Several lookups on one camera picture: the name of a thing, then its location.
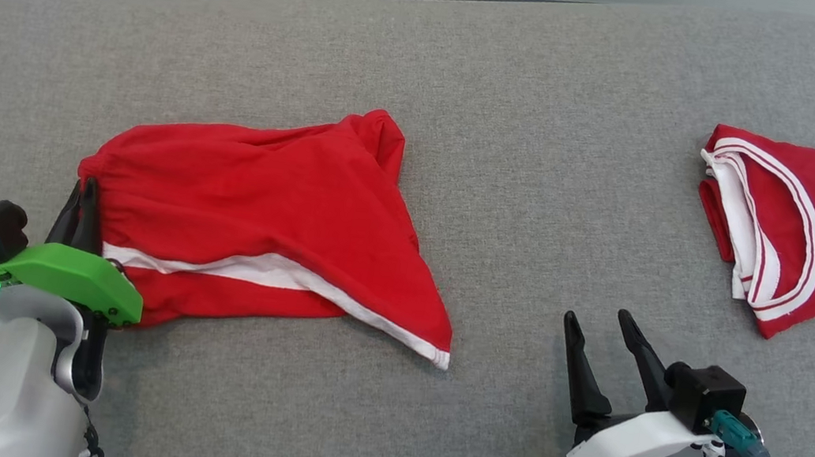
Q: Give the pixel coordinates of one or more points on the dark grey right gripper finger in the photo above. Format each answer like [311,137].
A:
[584,389]
[647,370]

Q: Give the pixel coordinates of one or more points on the red white-trimmed shorts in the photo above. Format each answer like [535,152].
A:
[259,208]

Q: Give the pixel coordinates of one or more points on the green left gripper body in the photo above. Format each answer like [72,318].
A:
[74,277]

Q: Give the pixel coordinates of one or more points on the grey fabric sofa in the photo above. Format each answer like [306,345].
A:
[466,149]

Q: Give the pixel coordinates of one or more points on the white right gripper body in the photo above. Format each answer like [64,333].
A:
[640,444]

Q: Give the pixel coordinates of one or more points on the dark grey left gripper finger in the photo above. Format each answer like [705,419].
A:
[65,224]
[90,228]

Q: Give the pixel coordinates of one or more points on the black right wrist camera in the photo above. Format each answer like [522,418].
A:
[704,390]

